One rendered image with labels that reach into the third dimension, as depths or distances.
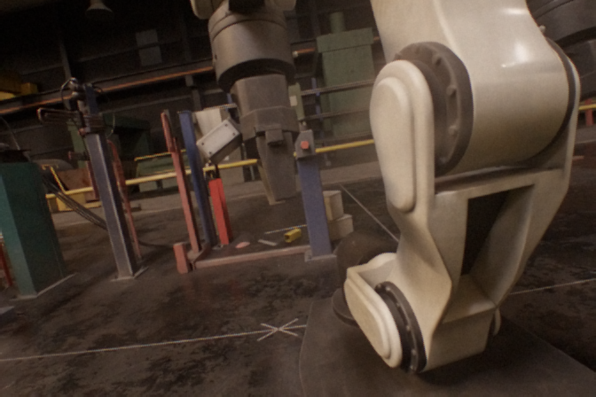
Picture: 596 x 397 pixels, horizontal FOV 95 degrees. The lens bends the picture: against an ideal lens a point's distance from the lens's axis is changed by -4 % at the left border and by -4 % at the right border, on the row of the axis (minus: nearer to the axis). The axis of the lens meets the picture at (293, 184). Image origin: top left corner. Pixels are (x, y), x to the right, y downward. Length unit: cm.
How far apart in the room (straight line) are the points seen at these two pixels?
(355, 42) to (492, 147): 951
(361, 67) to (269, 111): 937
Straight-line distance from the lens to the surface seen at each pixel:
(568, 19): 54
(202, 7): 38
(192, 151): 205
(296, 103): 686
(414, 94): 29
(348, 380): 62
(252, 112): 27
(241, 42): 32
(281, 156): 26
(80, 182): 951
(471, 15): 35
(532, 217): 40
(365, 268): 61
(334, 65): 952
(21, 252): 227
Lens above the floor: 59
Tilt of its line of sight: 7 degrees down
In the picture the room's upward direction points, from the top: 10 degrees counter-clockwise
